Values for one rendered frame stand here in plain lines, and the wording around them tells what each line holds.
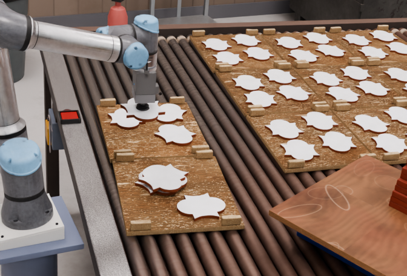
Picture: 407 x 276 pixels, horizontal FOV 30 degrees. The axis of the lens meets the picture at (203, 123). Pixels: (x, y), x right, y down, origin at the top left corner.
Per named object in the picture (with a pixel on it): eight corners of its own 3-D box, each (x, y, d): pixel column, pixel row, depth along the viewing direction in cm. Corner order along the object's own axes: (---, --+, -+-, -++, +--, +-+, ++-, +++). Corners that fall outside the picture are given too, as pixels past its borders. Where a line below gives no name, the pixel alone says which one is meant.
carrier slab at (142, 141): (110, 163, 253) (110, 159, 252) (96, 108, 288) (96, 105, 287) (211, 157, 261) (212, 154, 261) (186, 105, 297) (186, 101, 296)
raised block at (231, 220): (221, 226, 223) (222, 218, 222) (220, 223, 224) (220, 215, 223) (241, 225, 224) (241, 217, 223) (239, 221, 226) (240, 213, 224)
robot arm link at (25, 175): (8, 202, 213) (2, 160, 207) (-3, 180, 224) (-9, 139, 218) (49, 192, 218) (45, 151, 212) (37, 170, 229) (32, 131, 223)
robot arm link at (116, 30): (106, 35, 219) (141, 31, 224) (93, 23, 228) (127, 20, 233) (106, 60, 222) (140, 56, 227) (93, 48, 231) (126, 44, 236)
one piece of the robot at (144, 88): (166, 62, 234) (163, 110, 241) (162, 51, 242) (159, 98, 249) (135, 63, 232) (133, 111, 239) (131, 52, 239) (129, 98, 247)
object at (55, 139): (49, 158, 300) (48, 118, 292) (45, 141, 312) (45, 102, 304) (77, 156, 304) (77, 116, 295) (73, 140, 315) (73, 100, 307)
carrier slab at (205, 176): (126, 236, 218) (126, 232, 217) (112, 163, 253) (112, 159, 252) (244, 229, 225) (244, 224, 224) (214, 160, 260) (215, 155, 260)
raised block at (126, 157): (116, 162, 251) (116, 155, 250) (115, 159, 252) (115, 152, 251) (134, 161, 252) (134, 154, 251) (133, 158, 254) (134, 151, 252)
